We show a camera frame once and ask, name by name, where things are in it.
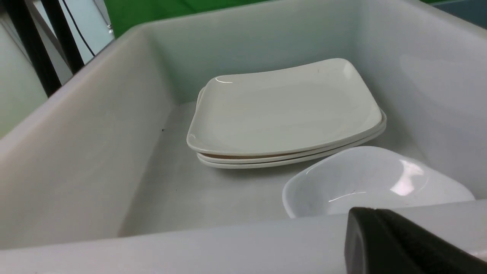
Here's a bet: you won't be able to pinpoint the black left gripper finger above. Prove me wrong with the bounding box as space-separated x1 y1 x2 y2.
344 207 487 274

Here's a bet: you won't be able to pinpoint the small white square plate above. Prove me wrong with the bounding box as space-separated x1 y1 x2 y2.
186 58 382 156

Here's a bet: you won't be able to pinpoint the bottom stacked white plate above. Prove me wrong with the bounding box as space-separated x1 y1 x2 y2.
197 125 387 169

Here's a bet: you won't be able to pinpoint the white bowl in tub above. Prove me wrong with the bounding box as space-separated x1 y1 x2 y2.
282 146 475 218

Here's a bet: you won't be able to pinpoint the stacked white plates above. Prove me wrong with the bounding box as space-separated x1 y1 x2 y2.
196 87 387 165

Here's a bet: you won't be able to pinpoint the teal plastic bin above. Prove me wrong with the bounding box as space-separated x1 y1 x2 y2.
431 0 487 29

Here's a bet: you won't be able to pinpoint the green backdrop cloth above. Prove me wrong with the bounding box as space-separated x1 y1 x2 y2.
104 0 261 38

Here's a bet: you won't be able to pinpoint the thin black wall cable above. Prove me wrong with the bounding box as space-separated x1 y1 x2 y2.
62 0 96 57

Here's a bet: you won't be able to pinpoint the black metal frame leg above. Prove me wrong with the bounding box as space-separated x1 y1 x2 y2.
41 0 84 75
1 0 61 97

